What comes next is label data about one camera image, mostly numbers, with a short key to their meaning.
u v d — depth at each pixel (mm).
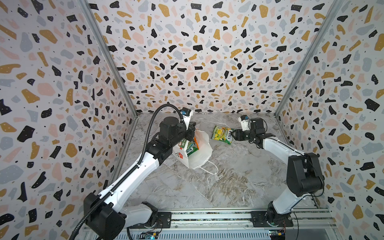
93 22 735
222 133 1063
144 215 615
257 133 736
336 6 706
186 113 604
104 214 371
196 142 947
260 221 724
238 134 835
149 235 702
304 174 475
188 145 762
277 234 716
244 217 764
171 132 530
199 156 903
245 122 853
